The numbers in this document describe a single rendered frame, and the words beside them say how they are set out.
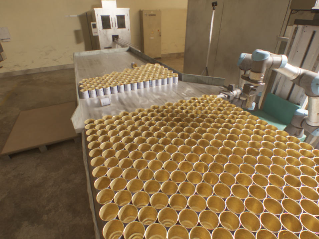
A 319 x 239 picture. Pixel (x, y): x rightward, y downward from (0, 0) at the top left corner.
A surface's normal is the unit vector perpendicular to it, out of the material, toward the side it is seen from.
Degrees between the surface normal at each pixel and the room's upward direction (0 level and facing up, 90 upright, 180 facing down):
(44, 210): 0
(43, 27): 90
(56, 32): 90
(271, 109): 90
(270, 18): 90
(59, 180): 0
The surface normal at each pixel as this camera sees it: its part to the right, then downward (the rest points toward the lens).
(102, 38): 0.42, 0.48
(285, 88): -0.93, 0.20
